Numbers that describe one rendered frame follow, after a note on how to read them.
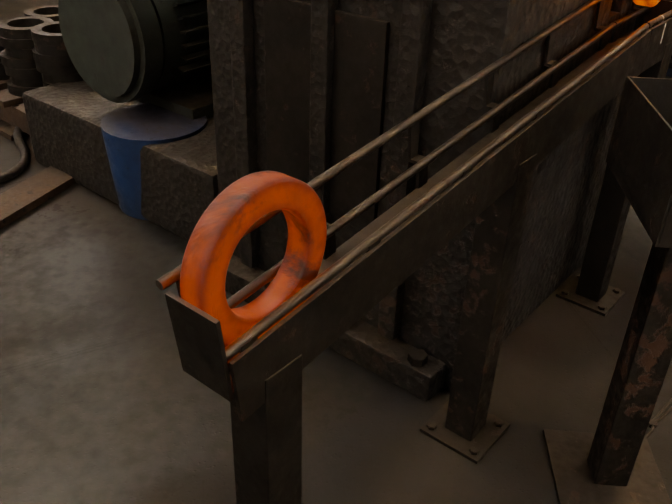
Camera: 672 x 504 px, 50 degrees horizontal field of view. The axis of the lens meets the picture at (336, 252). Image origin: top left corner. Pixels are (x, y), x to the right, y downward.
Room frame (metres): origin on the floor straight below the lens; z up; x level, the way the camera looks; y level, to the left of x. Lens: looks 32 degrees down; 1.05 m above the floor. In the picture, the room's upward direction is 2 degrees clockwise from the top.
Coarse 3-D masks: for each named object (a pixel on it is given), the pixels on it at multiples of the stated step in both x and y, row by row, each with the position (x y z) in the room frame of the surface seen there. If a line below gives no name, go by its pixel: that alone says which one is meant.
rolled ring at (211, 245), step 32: (224, 192) 0.62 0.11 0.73; (256, 192) 0.62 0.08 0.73; (288, 192) 0.65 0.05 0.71; (224, 224) 0.59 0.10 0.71; (288, 224) 0.69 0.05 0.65; (320, 224) 0.69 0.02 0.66; (192, 256) 0.58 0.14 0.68; (224, 256) 0.58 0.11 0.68; (288, 256) 0.69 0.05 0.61; (320, 256) 0.69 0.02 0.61; (192, 288) 0.57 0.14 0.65; (224, 288) 0.58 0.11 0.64; (288, 288) 0.66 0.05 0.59; (224, 320) 0.58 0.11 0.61; (256, 320) 0.62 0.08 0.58
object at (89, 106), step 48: (96, 0) 1.97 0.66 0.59; (144, 0) 1.94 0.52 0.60; (192, 0) 2.03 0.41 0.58; (96, 48) 1.99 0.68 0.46; (144, 48) 1.88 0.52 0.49; (192, 48) 2.03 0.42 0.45; (48, 96) 2.16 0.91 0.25; (96, 96) 2.17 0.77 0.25; (144, 96) 2.12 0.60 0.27; (192, 96) 2.09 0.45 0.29; (48, 144) 2.12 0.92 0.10; (96, 144) 1.95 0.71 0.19; (192, 144) 1.83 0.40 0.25; (96, 192) 1.98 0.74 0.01; (144, 192) 1.82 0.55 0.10; (192, 192) 1.69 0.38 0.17
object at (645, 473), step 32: (640, 96) 0.98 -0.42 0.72; (640, 128) 0.95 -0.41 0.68; (608, 160) 1.04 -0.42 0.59; (640, 160) 0.92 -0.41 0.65; (640, 192) 0.89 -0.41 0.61; (640, 288) 0.96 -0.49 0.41; (640, 320) 0.93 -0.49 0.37; (640, 352) 0.91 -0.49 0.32; (640, 384) 0.91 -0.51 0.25; (608, 416) 0.94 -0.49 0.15; (640, 416) 0.91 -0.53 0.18; (576, 448) 1.00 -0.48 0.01; (608, 448) 0.91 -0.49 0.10; (640, 448) 1.00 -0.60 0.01; (576, 480) 0.92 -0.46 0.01; (608, 480) 0.91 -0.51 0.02; (640, 480) 0.93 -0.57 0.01
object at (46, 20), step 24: (0, 24) 2.50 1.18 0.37; (24, 24) 2.59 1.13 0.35; (48, 24) 2.40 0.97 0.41; (0, 48) 2.59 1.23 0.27; (24, 48) 2.44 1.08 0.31; (48, 48) 2.27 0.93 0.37; (0, 72) 2.59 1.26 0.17; (24, 72) 2.43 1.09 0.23; (48, 72) 2.29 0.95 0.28; (72, 72) 2.30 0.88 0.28; (0, 96) 2.43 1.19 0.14; (24, 120) 2.40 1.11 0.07
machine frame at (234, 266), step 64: (256, 0) 1.49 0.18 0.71; (320, 0) 1.35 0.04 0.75; (384, 0) 1.30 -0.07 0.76; (448, 0) 1.22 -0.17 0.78; (512, 0) 1.15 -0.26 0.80; (576, 0) 1.36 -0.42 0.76; (256, 64) 1.49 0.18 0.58; (320, 64) 1.35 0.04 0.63; (384, 64) 1.28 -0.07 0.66; (448, 64) 1.21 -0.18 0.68; (512, 64) 1.18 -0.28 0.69; (576, 64) 1.41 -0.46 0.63; (256, 128) 1.50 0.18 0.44; (320, 128) 1.34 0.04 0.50; (384, 128) 1.28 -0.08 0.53; (448, 128) 1.20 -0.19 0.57; (576, 192) 1.54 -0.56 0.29; (256, 256) 1.49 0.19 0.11; (448, 256) 1.18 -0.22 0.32; (576, 256) 1.63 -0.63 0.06; (384, 320) 1.23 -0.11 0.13; (448, 320) 1.17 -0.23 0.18; (512, 320) 1.35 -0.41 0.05; (448, 384) 1.15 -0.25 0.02
